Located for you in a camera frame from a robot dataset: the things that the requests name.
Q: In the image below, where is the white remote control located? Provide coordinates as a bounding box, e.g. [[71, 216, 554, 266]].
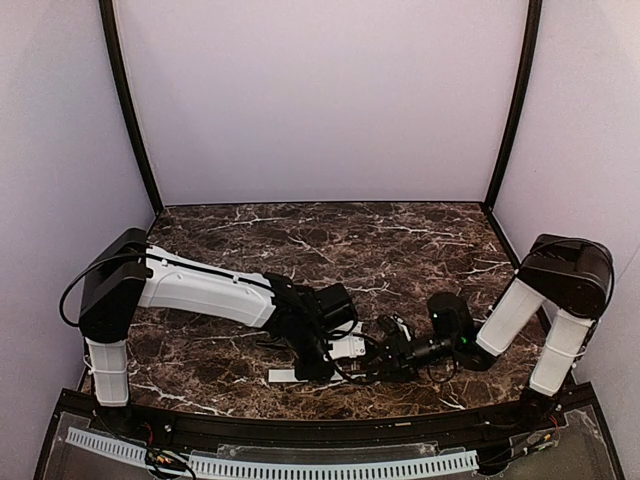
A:
[[267, 369, 345, 384]]

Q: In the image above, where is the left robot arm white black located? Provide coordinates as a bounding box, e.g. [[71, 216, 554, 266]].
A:
[[66, 228, 365, 408]]

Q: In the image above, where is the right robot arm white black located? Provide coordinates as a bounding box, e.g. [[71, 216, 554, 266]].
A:
[[375, 234, 615, 423]]

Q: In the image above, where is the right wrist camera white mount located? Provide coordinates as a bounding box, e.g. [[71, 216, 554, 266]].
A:
[[376, 314, 413, 342]]

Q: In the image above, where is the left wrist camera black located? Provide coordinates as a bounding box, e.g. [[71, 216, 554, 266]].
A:
[[324, 335, 366, 360]]

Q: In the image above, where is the grey slotted cable duct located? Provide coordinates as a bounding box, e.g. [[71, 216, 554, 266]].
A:
[[65, 427, 479, 479]]

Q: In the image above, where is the black front rail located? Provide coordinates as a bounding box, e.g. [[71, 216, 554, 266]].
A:
[[134, 404, 526, 454]]

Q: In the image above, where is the right black frame post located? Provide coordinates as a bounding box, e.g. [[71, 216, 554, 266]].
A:
[[483, 0, 543, 211]]

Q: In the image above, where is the black frame post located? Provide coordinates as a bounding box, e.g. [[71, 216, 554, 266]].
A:
[[98, 0, 164, 215], [483, 0, 543, 211]]

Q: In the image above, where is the left black frame post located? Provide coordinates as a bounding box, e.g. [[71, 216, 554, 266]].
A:
[[98, 0, 164, 215]]

